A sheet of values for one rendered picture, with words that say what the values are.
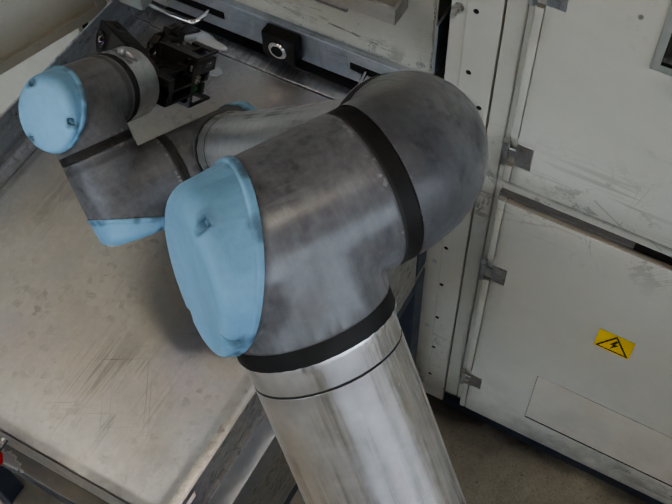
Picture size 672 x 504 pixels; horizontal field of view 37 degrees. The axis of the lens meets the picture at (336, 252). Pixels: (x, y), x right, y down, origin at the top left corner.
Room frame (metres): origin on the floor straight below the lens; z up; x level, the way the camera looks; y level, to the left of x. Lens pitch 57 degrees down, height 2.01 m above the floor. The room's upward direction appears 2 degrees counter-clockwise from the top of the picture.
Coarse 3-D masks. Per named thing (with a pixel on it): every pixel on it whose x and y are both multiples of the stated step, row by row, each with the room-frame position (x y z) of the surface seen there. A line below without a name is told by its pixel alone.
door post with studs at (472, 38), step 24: (456, 0) 0.95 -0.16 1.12; (480, 0) 0.93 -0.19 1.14; (456, 24) 0.95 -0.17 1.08; (480, 24) 0.93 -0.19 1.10; (456, 48) 0.95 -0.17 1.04; (480, 48) 0.93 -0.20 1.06; (456, 72) 0.95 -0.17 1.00; (480, 72) 0.93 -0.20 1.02; (480, 96) 0.92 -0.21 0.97; (456, 240) 0.93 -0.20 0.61; (456, 264) 0.92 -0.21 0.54; (456, 288) 0.92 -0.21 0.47; (432, 336) 0.94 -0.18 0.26; (432, 360) 0.93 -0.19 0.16; (432, 384) 0.93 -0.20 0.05
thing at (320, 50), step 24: (168, 0) 1.24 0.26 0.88; (192, 0) 1.22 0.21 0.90; (216, 0) 1.19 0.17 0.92; (216, 24) 1.19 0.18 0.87; (240, 24) 1.17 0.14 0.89; (264, 24) 1.14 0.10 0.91; (288, 24) 1.13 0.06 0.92; (312, 48) 1.10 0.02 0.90; (336, 48) 1.08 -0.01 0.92; (336, 72) 1.08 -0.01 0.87; (360, 72) 1.06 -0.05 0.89; (384, 72) 1.04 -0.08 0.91
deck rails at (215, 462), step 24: (96, 24) 1.17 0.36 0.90; (144, 24) 1.22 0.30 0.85; (72, 48) 1.12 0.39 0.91; (0, 120) 0.97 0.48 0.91; (0, 144) 0.96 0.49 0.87; (24, 144) 0.98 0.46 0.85; (0, 168) 0.93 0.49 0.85; (240, 408) 0.53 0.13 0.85; (216, 432) 0.50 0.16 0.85; (240, 432) 0.49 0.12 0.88; (216, 456) 0.45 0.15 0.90; (192, 480) 0.44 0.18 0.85; (216, 480) 0.44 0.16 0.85
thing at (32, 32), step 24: (0, 0) 1.19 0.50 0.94; (24, 0) 1.21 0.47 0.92; (48, 0) 1.23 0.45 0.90; (72, 0) 1.26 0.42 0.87; (96, 0) 1.26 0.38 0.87; (0, 24) 1.18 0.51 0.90; (24, 24) 1.20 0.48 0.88; (48, 24) 1.23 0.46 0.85; (72, 24) 1.22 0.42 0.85; (0, 48) 1.17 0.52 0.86; (24, 48) 1.18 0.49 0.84; (0, 72) 1.13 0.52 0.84
